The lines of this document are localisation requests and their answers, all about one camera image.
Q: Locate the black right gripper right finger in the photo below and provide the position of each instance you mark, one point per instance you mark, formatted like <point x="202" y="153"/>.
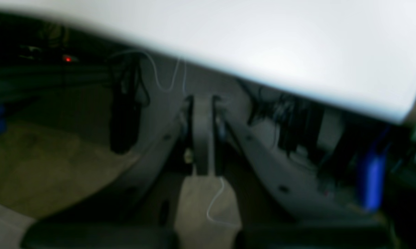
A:
<point x="278" y="210"/>

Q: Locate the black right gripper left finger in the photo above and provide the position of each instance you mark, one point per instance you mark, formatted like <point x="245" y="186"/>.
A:
<point x="135" y="211"/>

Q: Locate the blue box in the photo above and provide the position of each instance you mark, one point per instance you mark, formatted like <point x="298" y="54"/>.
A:
<point x="371" y="170"/>

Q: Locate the black power strip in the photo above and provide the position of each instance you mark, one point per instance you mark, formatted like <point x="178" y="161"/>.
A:
<point x="46" y="55"/>

